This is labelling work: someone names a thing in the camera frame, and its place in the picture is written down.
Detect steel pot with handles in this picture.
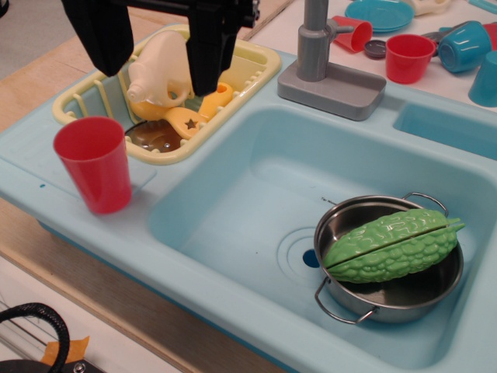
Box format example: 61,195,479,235
314,192,464,325

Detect orange tape piece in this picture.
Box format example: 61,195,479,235
40,336,90,365

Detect cream plastic bottle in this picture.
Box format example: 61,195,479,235
127,30,193,108

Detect green bitter gourd toy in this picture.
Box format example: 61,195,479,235
322,208,465,284

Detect teal cup at edge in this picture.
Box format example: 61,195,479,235
468,51,496,107

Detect dark grey round lid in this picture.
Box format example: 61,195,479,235
363,40,387,60

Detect red plastic cup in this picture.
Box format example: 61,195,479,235
53,117,132,214

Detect grey toy faucet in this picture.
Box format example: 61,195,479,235
277,1,387,121

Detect black cable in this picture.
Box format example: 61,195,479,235
0,302,71,368

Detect glass pot lid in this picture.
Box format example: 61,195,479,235
125,119,182,153

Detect teal plate stack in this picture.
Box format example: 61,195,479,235
345,0,415,33

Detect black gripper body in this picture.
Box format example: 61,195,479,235
62,1,259,28

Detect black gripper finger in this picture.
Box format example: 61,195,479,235
187,14,238,96
64,5,134,76

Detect red cup lying sideways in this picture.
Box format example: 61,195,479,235
332,16,373,53

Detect cream plastic toy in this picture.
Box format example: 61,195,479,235
409,0,452,16

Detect yellow dish drying rack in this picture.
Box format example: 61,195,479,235
52,37,281,166

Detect yellow plastic spatula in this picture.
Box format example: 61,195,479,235
164,82,234,140

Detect red cup upright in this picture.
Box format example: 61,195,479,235
385,34,436,84

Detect teal cup lying sideways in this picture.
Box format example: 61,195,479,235
437,21,492,73

